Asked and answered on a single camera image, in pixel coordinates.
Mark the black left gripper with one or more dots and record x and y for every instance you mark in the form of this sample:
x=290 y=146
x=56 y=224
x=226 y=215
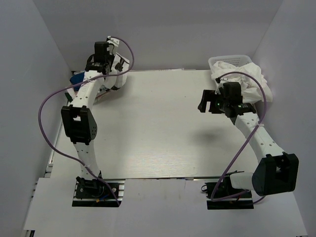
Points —
x=111 y=58

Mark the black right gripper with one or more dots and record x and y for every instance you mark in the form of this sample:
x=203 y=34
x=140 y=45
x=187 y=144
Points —
x=207 y=95

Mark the white t-shirt with black print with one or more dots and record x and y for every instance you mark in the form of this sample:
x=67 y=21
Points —
x=119 y=66

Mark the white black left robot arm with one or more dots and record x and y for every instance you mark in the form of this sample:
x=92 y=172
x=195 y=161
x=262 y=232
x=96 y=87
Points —
x=79 y=123

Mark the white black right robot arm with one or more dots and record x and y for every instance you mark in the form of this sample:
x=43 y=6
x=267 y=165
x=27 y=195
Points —
x=277 y=170

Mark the white folded t-shirt stack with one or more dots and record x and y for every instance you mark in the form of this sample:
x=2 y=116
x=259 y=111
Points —
x=98 y=92

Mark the blue mickey print folded t-shirt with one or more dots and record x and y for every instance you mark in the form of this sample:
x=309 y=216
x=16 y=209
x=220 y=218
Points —
x=77 y=78

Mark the white crumpled t-shirt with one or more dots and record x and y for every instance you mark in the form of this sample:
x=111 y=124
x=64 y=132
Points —
x=249 y=89

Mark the white plastic laundry basket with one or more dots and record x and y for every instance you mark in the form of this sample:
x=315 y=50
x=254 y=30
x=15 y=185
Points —
x=228 y=62

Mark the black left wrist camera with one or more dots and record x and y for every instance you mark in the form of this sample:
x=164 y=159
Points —
x=100 y=54

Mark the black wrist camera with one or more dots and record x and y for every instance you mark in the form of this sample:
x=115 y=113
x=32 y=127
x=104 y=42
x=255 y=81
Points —
x=100 y=54
x=233 y=89

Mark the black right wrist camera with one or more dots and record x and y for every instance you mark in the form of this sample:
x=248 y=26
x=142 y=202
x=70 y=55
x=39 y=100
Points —
x=233 y=89

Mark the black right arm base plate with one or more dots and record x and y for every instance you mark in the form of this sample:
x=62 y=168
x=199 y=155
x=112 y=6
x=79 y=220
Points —
x=230 y=199

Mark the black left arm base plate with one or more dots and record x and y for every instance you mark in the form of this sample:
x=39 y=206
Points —
x=93 y=193

